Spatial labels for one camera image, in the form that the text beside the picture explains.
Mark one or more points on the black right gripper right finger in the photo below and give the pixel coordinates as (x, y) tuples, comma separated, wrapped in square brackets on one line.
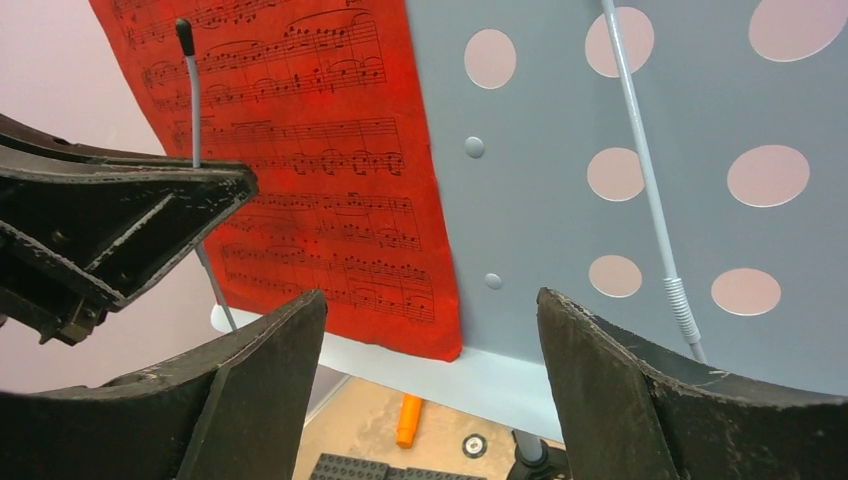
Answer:
[(631, 409)]

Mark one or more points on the red sheet music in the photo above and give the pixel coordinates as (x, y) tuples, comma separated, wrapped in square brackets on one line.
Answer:
[(322, 100)]

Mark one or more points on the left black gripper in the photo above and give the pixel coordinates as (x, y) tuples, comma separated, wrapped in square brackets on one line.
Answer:
[(84, 228)]

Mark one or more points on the light blue music stand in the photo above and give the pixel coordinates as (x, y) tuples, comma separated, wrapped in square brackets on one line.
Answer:
[(745, 104)]

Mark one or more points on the orange toy microphone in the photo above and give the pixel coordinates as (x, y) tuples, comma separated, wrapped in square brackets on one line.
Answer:
[(408, 421)]

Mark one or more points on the dark grey building baseplate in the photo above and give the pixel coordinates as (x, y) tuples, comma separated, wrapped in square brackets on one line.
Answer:
[(338, 467)]

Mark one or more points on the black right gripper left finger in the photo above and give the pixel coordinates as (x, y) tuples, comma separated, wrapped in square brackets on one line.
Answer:
[(232, 408)]

